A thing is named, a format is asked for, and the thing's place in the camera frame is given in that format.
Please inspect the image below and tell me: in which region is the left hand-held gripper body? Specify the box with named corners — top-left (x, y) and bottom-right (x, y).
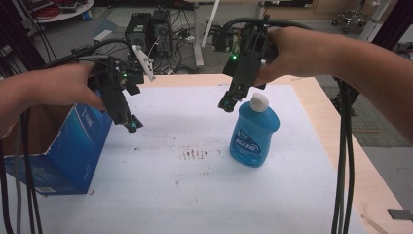
top-left (87, 44), bottom-right (156, 98)

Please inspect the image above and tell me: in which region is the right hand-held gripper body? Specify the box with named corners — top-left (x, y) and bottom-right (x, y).
top-left (212, 15), bottom-right (281, 93)

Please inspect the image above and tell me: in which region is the blue detergent bottle white cap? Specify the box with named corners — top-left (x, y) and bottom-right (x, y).
top-left (229, 92), bottom-right (281, 169)

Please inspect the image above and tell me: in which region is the blue cardboard box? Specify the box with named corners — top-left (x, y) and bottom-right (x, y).
top-left (0, 102), bottom-right (113, 196)

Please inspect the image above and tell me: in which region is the person's right hand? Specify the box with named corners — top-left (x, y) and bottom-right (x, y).
top-left (254, 26), bottom-right (340, 87)

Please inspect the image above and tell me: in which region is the person's left hand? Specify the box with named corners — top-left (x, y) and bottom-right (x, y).
top-left (18, 62), bottom-right (107, 112)

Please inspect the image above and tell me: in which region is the white power strip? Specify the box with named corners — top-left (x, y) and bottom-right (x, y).
top-left (93, 29), bottom-right (114, 44)

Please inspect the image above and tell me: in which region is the black computer tower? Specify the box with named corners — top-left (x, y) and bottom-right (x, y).
top-left (149, 9), bottom-right (173, 59)
top-left (124, 12), bottom-right (153, 55)

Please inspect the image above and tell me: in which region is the white desk leg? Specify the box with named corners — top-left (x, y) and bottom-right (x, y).
top-left (192, 0), bottom-right (222, 68)

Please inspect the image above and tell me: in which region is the round white table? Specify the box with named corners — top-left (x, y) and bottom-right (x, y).
top-left (30, 0), bottom-right (95, 24)

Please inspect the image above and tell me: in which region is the white foam mat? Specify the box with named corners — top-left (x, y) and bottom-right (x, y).
top-left (0, 84), bottom-right (368, 234)

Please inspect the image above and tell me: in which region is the office chair wheeled base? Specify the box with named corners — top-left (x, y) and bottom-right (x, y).
top-left (330, 9), bottom-right (368, 35)

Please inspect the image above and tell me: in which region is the dark grey flat plate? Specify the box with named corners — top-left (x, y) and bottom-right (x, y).
top-left (387, 208), bottom-right (413, 222)

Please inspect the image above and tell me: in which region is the left gripper black cable bundle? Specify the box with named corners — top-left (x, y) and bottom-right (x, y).
top-left (0, 37), bottom-right (134, 234)

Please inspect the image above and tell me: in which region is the gripper black cable bundle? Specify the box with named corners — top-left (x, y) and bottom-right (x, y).
top-left (0, 37), bottom-right (134, 234)
top-left (219, 16), bottom-right (357, 234)

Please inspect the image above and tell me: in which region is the right gripper black cable bundle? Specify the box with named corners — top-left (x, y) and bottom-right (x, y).
top-left (219, 16), bottom-right (357, 234)

